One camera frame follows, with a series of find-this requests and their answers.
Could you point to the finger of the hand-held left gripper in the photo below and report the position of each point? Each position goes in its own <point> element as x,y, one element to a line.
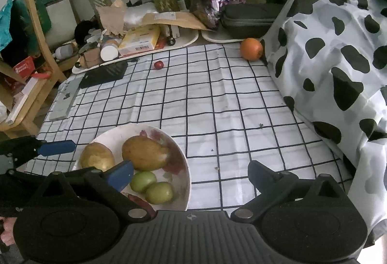
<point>27,177</point>
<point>57,147</point>

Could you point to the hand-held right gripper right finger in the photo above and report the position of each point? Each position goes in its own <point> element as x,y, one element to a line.
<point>257,173</point>

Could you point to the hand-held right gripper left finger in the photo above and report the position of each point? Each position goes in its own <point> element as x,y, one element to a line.
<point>121,175</point>

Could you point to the green plum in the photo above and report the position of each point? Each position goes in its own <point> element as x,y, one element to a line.
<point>160,193</point>
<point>143,181</point>

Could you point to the person's left hand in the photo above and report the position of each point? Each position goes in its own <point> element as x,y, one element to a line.
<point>6,230</point>

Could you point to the round yellow-brown potato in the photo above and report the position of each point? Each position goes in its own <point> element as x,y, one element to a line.
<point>96,158</point>

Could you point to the long yellow-brown potato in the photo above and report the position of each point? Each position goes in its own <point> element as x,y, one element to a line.
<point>145,156</point>

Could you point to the light blue smartphone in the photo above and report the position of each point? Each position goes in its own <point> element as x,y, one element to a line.
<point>65,97</point>

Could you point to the white grid tablecloth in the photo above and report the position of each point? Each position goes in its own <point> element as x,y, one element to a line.
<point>211,100</point>

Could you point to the red box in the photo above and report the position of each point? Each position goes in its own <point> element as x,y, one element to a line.
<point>24,67</point>

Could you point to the black power bank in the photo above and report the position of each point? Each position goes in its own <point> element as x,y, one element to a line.
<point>104,72</point>

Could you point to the grey jar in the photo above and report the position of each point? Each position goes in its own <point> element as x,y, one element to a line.
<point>62,51</point>

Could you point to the small cardboard box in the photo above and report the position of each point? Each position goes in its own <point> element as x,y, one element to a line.
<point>90,56</point>

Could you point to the wooden rack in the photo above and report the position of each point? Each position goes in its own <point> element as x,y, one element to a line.
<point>39,40</point>

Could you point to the white plastic bottle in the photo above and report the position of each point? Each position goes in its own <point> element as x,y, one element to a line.
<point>109,51</point>

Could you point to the small red fruit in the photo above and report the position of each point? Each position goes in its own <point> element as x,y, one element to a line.
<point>158,65</point>

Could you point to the black cloth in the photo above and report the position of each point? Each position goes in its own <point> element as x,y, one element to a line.
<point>83,29</point>

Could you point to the large orange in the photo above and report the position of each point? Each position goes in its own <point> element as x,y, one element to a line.
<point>251,48</point>

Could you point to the teal plastic bag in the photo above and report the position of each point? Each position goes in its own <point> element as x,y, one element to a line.
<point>6,25</point>

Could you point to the flat red packet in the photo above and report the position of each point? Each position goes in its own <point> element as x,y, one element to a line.
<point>160,42</point>

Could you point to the yellow and white box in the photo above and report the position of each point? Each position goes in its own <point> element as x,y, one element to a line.
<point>140,37</point>

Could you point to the cow print blanket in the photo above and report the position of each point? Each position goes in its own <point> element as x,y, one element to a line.
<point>332,55</point>

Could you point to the crumpled kraft paper bag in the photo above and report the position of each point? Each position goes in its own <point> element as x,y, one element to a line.
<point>113,17</point>

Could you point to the long white tray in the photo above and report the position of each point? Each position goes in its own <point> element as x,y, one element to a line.
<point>187,40</point>

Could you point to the black zip case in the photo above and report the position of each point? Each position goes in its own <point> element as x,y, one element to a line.
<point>251,19</point>

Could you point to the clear plastic bag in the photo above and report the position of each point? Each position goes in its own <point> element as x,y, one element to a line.
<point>136,14</point>

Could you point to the brown paper envelope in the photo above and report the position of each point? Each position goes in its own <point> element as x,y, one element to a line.
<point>172,19</point>

